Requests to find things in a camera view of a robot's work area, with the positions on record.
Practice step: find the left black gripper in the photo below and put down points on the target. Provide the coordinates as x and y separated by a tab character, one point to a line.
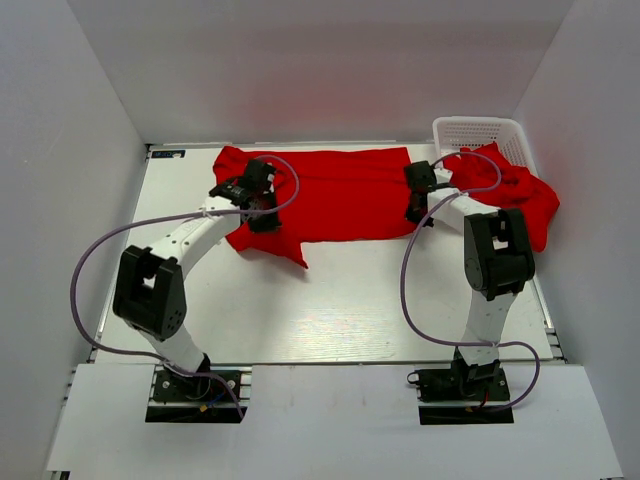
268	226

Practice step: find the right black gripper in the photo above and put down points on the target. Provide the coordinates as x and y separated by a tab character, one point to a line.
412	215

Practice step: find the red t shirt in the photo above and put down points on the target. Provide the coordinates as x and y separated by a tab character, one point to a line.
343	197

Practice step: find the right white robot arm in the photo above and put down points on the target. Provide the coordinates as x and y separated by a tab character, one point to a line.
498	262

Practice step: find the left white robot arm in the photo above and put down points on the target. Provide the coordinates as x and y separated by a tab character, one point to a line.
150	293

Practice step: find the crumpled red shirt in basket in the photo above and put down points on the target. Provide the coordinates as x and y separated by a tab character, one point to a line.
519	188

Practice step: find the white perforated plastic basket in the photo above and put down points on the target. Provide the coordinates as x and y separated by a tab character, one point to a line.
452	133

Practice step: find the blue label sticker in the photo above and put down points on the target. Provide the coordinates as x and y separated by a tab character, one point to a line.
168	154

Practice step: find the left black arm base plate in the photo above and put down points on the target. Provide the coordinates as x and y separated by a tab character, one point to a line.
176	400

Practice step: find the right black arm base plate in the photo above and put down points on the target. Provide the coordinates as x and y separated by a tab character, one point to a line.
445	400

